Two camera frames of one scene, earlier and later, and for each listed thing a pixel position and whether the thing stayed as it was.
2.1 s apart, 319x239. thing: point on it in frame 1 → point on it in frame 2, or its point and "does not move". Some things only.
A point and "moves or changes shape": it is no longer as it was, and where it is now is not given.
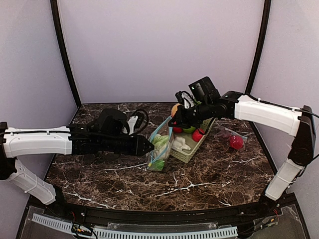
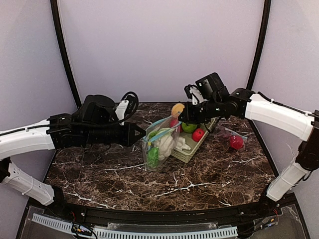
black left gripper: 135,146 → 127,134
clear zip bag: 162,140 moves or changes shape
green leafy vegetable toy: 157,165 → 153,157
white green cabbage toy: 162,150 moves or changes shape
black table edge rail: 240,214 does not move
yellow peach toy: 174,109 does not move
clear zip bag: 230,138 does not move
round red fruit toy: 177,130 moves or changes shape
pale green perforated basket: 185,155 does not move
